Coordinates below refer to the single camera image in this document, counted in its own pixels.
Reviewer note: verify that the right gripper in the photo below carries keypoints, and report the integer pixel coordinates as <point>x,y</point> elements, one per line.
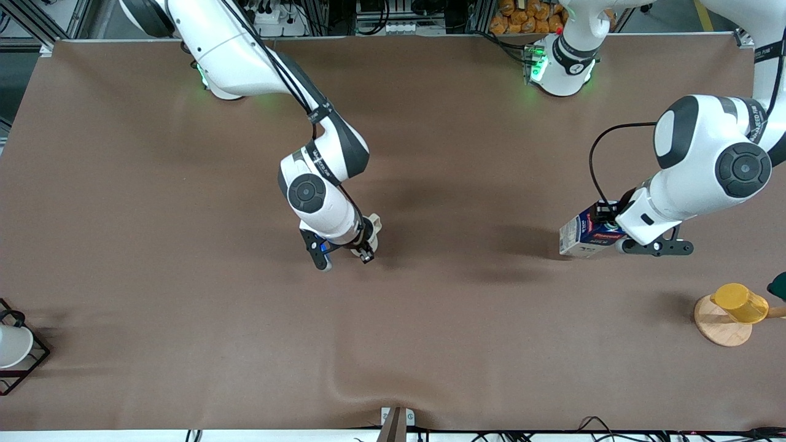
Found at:
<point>366,250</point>

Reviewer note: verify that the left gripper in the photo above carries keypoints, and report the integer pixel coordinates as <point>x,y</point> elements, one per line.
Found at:
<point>605,211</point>

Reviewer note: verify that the beige ceramic mug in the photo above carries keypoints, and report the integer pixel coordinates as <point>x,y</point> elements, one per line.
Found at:
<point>375,222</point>

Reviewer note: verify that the blue milk carton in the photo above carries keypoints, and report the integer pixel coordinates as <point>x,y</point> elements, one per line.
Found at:
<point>580,236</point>

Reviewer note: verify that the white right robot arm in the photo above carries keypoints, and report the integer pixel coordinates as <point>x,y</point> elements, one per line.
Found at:
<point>245,55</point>

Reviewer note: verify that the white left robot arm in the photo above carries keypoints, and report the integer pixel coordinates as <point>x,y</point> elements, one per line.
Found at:
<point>712,153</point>

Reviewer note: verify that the yellow plastic cup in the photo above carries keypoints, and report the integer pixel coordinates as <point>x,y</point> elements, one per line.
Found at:
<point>740,302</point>

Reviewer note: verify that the dark green cup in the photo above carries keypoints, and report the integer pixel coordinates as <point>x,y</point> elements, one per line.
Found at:
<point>778,286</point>

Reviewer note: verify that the brown table mat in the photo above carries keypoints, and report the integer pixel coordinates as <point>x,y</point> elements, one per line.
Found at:
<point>393,337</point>

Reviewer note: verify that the wooden mug stand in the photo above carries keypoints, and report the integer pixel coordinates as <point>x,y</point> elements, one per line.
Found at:
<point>718,328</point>

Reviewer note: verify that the bag of orange breads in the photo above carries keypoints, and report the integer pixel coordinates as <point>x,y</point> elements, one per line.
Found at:
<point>528,18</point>

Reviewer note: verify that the white power strip with plugs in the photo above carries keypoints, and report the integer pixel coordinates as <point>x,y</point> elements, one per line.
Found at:
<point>279,21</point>

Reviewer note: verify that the white bowl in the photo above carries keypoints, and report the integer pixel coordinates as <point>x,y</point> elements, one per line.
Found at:
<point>12,345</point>

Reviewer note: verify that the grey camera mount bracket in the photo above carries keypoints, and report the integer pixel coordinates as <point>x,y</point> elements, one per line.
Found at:
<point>396,423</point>

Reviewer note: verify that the aluminium frame post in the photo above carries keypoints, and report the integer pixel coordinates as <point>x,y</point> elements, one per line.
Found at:
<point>743,37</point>
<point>37,21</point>

